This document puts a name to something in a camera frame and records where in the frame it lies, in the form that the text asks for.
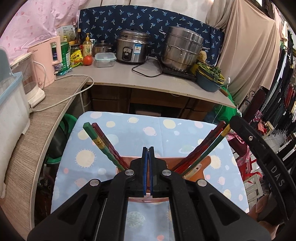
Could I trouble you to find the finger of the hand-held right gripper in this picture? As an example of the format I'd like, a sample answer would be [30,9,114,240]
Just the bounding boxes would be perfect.
[231,115,270,163]

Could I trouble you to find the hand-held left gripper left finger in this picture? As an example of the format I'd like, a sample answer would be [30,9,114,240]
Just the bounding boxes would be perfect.
[27,147,148,241]

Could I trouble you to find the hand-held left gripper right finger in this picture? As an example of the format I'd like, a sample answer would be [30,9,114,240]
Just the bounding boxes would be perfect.
[148,147,270,241]

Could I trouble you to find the green chopstick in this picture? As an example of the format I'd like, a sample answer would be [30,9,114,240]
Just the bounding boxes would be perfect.
[184,124,231,178]
[83,122,125,170]

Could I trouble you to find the pink perforated utensil holder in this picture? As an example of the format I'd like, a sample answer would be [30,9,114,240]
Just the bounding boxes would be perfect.
[115,155,211,204]

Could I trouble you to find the person's right hand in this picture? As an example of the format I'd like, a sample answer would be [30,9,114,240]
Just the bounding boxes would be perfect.
[248,194,278,237]

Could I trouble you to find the pink floral bundle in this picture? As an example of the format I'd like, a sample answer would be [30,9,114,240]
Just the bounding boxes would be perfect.
[228,129,252,172]

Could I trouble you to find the white plastic stool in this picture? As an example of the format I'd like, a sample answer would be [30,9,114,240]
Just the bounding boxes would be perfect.
[243,171,264,205]

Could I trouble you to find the green plastic bag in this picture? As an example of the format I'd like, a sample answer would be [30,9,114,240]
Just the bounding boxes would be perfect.
[205,101,238,124]

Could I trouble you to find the dark chair back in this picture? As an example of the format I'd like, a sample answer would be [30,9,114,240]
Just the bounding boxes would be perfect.
[240,89,265,119]

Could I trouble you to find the blue planet print tablecloth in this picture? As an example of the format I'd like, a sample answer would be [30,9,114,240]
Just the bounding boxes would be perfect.
[51,111,250,241]

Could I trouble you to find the blue basin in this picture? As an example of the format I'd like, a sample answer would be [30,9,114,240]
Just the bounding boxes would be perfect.
[196,68,225,93]

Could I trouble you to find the row of hanging clothes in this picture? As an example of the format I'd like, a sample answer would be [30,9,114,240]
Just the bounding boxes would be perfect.
[261,20,296,154]

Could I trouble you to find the green leafy vegetables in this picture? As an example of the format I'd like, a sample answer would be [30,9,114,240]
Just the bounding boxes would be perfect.
[197,62,224,81]

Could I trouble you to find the wooden cabinet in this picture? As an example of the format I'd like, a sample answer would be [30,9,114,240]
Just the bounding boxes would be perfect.
[89,84,218,121]

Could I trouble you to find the beige curtain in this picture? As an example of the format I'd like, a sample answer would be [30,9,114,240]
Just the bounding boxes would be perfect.
[206,0,284,107]

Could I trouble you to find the black induction cooker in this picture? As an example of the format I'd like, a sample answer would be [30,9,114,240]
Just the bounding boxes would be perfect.
[159,62,197,82]

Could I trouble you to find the grey countertop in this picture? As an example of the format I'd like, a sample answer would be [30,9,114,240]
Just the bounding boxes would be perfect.
[85,55,236,109]

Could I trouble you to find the green plastic basin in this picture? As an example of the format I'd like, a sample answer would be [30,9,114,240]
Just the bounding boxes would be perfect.
[45,113,78,164]

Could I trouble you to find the large steel steamer pot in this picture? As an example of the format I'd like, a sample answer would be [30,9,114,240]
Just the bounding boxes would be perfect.
[160,26,204,72]

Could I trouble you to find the wood grain counter board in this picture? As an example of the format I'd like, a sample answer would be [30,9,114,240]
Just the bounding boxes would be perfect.
[4,75,91,235]

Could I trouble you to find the clear food container green lid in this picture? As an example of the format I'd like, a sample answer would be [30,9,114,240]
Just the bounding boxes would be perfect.
[94,52,117,68]

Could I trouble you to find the steel rice cooker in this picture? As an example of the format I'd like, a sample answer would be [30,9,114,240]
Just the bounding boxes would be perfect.
[115,29,150,64]

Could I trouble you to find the small steel pot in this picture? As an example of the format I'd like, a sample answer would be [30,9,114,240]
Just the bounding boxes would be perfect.
[92,40,114,56]

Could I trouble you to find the yellow snack packet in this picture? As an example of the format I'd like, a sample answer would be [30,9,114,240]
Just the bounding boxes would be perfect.
[70,49,84,68]

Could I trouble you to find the green canister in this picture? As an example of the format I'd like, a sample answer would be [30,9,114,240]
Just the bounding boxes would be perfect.
[55,42,71,76]

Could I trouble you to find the yellow dish soap bottle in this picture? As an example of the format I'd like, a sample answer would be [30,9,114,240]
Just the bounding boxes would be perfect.
[83,33,92,57]

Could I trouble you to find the glass jar yellow lid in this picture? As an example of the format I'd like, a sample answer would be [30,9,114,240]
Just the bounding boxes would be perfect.
[69,41,81,56]

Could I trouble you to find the white dish box blue lid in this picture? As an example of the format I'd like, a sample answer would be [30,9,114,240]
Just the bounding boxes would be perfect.
[0,46,31,200]

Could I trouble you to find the pink electric kettle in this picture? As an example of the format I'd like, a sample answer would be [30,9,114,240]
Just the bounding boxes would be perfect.
[27,36,62,88]

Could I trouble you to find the navy floral cloth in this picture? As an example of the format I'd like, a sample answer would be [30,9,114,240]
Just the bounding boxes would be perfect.
[78,6,225,68]

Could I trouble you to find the white green carton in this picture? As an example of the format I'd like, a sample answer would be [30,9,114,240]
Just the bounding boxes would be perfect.
[56,25,76,43]

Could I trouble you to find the pink floral cloth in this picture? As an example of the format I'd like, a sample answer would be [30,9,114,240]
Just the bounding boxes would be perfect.
[0,0,102,66]

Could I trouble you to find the black power cable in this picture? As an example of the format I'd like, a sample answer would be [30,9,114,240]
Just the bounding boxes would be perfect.
[132,57,164,78]

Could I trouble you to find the white power cable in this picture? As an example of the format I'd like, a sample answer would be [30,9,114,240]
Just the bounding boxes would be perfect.
[30,61,94,113]

